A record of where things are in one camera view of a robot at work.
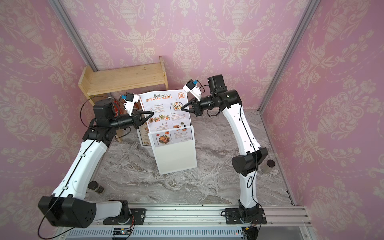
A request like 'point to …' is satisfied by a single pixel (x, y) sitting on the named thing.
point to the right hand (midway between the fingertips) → (184, 108)
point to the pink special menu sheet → (169, 125)
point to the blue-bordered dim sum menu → (144, 130)
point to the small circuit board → (122, 231)
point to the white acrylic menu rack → (138, 135)
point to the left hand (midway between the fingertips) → (153, 114)
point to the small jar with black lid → (267, 166)
